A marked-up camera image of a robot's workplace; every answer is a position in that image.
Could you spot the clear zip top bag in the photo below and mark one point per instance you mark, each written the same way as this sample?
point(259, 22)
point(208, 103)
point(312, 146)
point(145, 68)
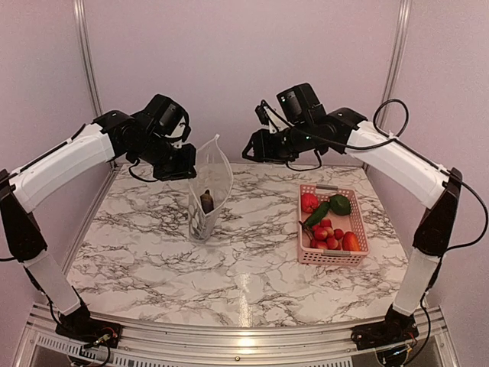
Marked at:
point(214, 173)

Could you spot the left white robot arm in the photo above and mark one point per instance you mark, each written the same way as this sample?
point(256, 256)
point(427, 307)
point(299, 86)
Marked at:
point(157, 138)

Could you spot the green cucumber toy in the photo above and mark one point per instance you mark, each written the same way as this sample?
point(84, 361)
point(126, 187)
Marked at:
point(316, 217)

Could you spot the green pepper toy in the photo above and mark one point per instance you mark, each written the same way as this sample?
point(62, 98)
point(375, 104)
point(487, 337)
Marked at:
point(340, 205)

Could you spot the curved aluminium front rail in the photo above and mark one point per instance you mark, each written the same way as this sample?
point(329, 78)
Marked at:
point(145, 343)

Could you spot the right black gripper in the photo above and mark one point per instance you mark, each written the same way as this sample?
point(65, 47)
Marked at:
point(264, 149)

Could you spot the red tomato toy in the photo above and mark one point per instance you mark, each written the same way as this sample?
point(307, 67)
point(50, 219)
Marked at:
point(308, 202)

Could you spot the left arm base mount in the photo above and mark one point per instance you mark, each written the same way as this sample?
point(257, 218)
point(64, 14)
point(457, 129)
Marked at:
point(91, 330)

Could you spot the purple eggplant toy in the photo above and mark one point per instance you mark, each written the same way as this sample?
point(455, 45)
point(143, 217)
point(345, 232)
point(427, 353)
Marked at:
point(207, 202)

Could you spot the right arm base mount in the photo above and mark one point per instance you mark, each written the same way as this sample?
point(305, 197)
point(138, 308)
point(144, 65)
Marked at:
point(384, 333)

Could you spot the right aluminium frame post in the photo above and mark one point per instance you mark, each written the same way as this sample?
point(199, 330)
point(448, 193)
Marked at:
point(399, 46)

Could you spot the orange red mango toy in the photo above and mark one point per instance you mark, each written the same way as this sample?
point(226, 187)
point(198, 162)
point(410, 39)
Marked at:
point(350, 242)

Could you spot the pink plastic basket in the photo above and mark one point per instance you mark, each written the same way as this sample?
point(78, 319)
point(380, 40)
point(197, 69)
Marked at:
point(352, 222)

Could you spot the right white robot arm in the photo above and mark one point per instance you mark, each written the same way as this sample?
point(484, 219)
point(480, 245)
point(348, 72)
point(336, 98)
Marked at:
point(349, 132)

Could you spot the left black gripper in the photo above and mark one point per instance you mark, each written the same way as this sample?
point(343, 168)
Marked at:
point(182, 170)

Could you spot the red cherry bunch toy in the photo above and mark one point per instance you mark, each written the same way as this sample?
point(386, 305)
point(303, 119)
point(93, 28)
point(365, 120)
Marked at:
point(323, 236)

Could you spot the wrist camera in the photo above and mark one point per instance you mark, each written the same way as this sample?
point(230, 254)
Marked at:
point(166, 119)
point(300, 106)

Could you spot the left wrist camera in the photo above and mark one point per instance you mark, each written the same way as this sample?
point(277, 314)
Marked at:
point(166, 119)

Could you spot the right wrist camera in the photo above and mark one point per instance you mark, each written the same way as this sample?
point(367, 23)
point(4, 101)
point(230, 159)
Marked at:
point(300, 106)

